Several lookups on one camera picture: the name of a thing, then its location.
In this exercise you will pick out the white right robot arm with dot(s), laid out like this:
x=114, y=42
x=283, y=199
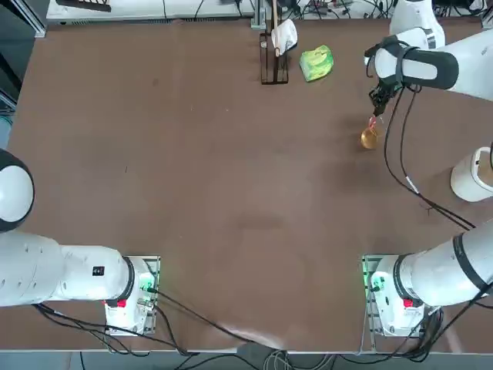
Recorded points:
x=435, y=277

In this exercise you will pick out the green tissue pack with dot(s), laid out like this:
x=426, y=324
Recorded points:
x=316, y=63

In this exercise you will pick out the cream bin with flip lid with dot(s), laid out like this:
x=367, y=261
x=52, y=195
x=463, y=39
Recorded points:
x=468, y=181

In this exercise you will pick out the glass beaker with orange solution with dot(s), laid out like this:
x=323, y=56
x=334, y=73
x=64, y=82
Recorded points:
x=369, y=140

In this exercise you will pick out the aluminium profile post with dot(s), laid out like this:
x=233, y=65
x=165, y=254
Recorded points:
x=257, y=15

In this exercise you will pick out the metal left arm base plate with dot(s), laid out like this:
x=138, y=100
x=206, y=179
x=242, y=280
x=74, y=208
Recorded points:
x=154, y=270

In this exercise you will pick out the thin red stir stick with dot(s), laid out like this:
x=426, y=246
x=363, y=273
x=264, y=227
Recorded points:
x=372, y=122

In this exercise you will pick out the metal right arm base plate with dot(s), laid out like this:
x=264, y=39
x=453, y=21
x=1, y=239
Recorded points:
x=366, y=320

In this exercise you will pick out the black comb-shaped object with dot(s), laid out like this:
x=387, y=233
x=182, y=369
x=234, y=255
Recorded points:
x=82, y=4

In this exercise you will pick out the aluminium frame corner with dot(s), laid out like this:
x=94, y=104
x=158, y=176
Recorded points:
x=36, y=23

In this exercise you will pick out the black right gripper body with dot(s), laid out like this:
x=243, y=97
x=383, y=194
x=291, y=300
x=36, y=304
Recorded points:
x=388, y=89

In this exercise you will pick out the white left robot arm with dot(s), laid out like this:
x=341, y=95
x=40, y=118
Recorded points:
x=77, y=273

